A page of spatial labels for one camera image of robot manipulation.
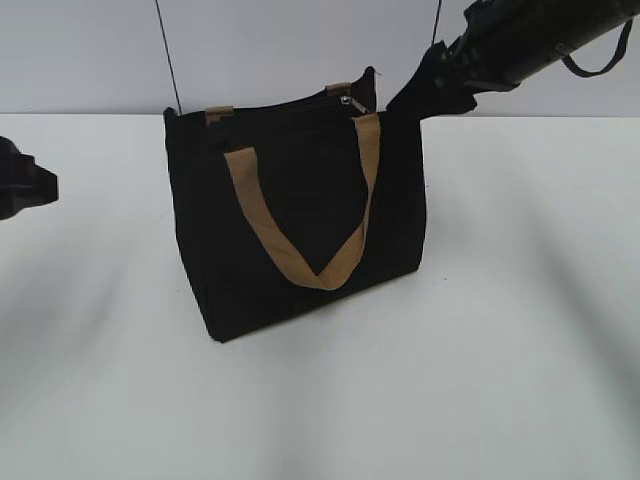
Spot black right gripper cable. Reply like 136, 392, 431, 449
553, 18, 635, 79

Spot black tote bag tan handles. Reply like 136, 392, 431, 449
163, 67, 427, 343

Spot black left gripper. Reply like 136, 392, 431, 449
1, 137, 59, 220

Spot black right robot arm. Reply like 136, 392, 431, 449
386, 0, 639, 119

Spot silver zipper pull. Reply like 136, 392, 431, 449
340, 96, 370, 115

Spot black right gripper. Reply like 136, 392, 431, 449
386, 1, 538, 120

